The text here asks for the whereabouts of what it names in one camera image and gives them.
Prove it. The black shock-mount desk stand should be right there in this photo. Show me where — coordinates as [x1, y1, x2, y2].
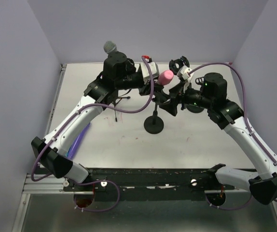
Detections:
[169, 56, 190, 75]

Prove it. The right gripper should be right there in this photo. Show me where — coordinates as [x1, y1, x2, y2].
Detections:
[159, 80, 213, 116]

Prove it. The black round-base clip stand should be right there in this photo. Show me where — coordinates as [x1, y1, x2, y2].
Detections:
[144, 83, 169, 134]

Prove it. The pink microphone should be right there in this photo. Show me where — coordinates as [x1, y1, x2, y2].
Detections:
[157, 70, 174, 86]

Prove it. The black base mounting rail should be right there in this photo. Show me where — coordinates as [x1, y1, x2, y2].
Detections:
[63, 168, 238, 202]

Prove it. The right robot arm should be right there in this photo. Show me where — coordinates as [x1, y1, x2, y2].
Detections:
[160, 72, 277, 205]

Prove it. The purple glitter microphone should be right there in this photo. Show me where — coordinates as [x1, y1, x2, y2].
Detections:
[103, 41, 118, 55]

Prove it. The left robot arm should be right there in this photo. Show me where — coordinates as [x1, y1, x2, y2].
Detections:
[31, 51, 159, 191]

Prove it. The black tripod shock-mount stand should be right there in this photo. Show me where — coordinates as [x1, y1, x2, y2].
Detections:
[109, 58, 137, 121]

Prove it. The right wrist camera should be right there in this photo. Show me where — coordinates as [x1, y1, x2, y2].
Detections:
[177, 65, 192, 93]

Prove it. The plain purple microphone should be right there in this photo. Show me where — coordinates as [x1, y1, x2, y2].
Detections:
[67, 123, 91, 160]

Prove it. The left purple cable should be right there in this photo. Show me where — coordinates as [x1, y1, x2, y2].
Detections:
[30, 56, 154, 213]

